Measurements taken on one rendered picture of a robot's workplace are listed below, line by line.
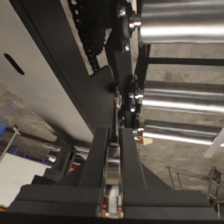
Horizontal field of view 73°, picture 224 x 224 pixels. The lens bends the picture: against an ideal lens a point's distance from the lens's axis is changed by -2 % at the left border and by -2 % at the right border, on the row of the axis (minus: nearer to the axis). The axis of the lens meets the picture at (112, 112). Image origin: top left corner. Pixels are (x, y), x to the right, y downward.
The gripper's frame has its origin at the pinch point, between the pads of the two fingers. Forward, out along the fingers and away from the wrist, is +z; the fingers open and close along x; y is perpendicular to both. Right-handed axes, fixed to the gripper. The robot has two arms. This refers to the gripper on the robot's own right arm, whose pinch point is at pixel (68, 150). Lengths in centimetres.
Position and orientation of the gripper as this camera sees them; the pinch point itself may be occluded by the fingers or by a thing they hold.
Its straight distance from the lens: 45.4
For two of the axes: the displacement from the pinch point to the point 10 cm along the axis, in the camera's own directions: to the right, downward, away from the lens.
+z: 2.3, -8.3, 5.1
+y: -9.6, -1.0, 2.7
